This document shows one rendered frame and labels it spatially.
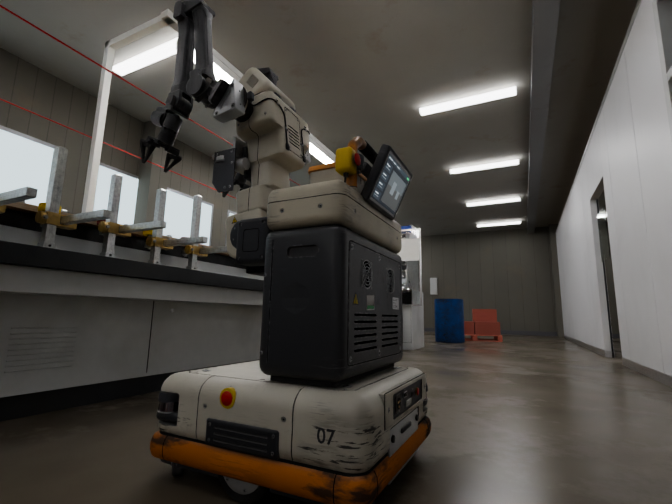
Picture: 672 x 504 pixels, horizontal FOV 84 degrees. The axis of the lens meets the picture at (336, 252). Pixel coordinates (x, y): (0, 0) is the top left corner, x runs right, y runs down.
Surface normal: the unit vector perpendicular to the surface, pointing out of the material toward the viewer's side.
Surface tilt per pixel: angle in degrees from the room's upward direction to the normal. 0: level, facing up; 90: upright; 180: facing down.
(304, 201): 90
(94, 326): 90
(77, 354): 90
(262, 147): 90
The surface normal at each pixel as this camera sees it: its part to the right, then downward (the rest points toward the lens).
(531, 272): -0.44, -0.16
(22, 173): 0.90, -0.06
